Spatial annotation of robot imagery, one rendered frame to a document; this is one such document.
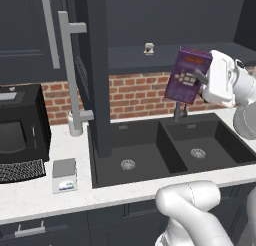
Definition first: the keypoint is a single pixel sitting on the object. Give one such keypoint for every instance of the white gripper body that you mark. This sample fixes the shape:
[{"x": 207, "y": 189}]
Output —
[{"x": 220, "y": 78}]

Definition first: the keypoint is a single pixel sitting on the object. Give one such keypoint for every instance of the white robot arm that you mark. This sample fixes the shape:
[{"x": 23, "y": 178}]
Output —
[{"x": 196, "y": 210}]

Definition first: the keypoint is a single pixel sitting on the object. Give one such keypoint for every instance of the purple cereal box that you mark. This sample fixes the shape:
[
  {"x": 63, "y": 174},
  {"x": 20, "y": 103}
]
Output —
[{"x": 186, "y": 75}]

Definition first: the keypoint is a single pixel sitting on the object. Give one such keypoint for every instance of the open dark cabinet door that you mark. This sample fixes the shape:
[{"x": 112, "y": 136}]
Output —
[{"x": 98, "y": 73}]

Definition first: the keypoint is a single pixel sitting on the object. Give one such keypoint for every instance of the dark base cabinet door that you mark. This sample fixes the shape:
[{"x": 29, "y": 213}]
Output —
[{"x": 126, "y": 223}]

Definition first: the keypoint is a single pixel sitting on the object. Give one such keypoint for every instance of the grey digital scale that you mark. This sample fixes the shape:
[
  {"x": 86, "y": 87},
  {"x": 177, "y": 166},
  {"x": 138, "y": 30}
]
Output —
[{"x": 64, "y": 175}]

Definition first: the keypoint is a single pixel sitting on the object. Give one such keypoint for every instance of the closed dark cabinet door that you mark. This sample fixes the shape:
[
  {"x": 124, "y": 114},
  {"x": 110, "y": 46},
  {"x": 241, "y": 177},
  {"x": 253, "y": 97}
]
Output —
[{"x": 23, "y": 33}]

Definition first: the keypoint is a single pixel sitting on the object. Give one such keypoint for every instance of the dark grey tap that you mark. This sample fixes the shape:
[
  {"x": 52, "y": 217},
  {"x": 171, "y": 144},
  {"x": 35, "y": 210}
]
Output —
[{"x": 179, "y": 111}]

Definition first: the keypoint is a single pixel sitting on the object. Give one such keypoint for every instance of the small beige shelf item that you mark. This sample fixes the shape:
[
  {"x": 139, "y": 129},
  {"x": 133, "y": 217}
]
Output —
[{"x": 149, "y": 48}]

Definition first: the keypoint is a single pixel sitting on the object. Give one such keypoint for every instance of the black double sink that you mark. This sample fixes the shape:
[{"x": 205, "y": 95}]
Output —
[{"x": 150, "y": 150}]

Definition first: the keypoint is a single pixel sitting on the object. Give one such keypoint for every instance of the white cylindrical jar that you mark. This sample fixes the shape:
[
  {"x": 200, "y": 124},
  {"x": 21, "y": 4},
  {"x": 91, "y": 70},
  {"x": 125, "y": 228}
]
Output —
[{"x": 75, "y": 131}]

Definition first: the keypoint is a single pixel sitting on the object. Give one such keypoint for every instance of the black microwave oven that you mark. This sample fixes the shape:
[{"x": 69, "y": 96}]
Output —
[{"x": 20, "y": 123}]

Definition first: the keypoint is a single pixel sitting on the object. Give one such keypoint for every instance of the black mesh panel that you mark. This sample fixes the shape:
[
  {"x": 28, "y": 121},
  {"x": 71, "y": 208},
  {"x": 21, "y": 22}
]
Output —
[{"x": 21, "y": 170}]

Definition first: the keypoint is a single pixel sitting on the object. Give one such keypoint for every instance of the dark drawer front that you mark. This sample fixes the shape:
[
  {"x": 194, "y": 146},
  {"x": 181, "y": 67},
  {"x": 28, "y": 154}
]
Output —
[{"x": 43, "y": 228}]

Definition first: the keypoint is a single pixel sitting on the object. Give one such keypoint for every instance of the dark wall cabinet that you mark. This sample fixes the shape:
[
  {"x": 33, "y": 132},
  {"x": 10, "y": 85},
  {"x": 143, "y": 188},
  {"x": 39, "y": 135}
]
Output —
[{"x": 166, "y": 20}]

